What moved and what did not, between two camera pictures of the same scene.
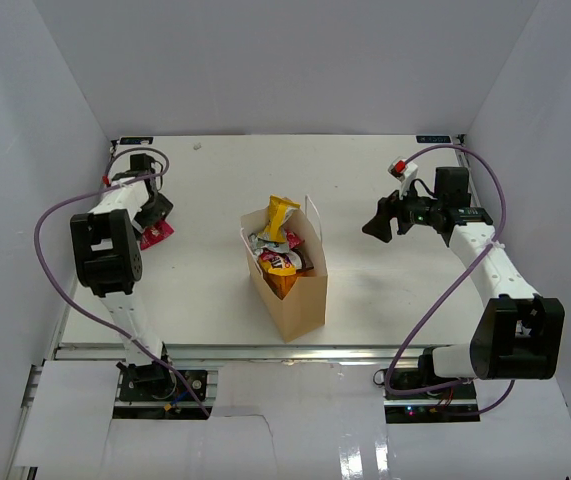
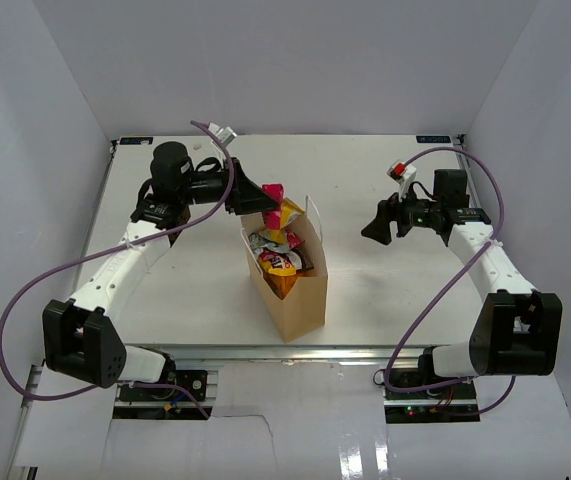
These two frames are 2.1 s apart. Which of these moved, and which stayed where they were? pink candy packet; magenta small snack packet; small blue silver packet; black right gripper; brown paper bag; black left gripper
Moved: magenta small snack packet; black left gripper
Stayed: small blue silver packet; brown paper bag; pink candy packet; black right gripper
